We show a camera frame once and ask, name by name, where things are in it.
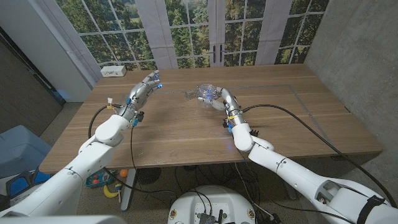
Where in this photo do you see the yellow toy banana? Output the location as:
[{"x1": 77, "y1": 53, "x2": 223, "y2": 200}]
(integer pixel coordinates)
[{"x1": 103, "y1": 184, "x2": 119, "y2": 199}]

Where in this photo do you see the teal toy tray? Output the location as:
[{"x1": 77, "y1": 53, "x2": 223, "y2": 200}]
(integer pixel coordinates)
[{"x1": 85, "y1": 170, "x2": 118, "y2": 189}]

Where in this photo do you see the grey table leg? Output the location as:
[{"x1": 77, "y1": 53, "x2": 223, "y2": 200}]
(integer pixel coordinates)
[{"x1": 284, "y1": 183, "x2": 299, "y2": 200}]

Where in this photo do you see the white power strip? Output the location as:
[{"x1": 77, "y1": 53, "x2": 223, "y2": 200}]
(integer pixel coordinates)
[{"x1": 100, "y1": 65, "x2": 127, "y2": 78}]

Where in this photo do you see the black floor cable tangle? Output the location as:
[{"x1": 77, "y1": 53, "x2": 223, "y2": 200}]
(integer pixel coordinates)
[{"x1": 174, "y1": 161, "x2": 280, "y2": 224}]

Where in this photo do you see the thin black left wrist cable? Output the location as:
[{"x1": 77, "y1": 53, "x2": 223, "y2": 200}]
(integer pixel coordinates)
[{"x1": 129, "y1": 123, "x2": 139, "y2": 170}]

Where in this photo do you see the black round mesh disc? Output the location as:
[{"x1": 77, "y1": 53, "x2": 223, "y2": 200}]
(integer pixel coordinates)
[{"x1": 136, "y1": 167, "x2": 162, "y2": 185}]

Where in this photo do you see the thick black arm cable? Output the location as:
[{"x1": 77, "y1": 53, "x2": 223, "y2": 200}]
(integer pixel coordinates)
[
  {"x1": 241, "y1": 104, "x2": 398, "y2": 208},
  {"x1": 88, "y1": 104, "x2": 125, "y2": 139}
]

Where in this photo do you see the white table leg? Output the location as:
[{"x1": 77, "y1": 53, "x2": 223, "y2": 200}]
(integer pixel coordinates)
[{"x1": 120, "y1": 169, "x2": 137, "y2": 212}]

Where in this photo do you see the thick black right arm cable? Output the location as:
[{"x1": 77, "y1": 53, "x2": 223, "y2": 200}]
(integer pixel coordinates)
[{"x1": 241, "y1": 104, "x2": 398, "y2": 208}]

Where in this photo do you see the colourful toy screwdriver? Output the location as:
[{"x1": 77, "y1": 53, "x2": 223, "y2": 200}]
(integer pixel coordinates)
[{"x1": 114, "y1": 182, "x2": 123, "y2": 203}]

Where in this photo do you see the grey-blue storage bin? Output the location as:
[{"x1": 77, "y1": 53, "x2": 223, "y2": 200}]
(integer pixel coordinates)
[{"x1": 0, "y1": 124, "x2": 52, "y2": 180}]

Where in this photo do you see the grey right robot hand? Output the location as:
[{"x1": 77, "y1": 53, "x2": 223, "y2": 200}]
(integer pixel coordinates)
[{"x1": 198, "y1": 86, "x2": 241, "y2": 115}]

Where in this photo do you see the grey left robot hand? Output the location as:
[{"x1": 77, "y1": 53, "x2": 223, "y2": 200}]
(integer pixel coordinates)
[{"x1": 126, "y1": 70, "x2": 163, "y2": 110}]

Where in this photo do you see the blue and black crate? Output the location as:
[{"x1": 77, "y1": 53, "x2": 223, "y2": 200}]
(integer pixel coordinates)
[{"x1": 5, "y1": 167, "x2": 52, "y2": 198}]

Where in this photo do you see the small square glass bottle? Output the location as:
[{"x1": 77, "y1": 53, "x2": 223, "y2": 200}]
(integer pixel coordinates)
[{"x1": 185, "y1": 88, "x2": 200, "y2": 100}]

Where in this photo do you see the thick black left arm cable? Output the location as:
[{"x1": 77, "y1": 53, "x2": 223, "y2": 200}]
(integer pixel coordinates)
[{"x1": 88, "y1": 104, "x2": 125, "y2": 139}]

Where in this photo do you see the printed window backdrop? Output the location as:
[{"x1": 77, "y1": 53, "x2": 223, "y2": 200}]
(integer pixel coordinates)
[{"x1": 54, "y1": 0, "x2": 330, "y2": 71}]

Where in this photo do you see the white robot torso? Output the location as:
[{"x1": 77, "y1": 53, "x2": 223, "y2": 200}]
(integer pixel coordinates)
[{"x1": 167, "y1": 185, "x2": 257, "y2": 224}]

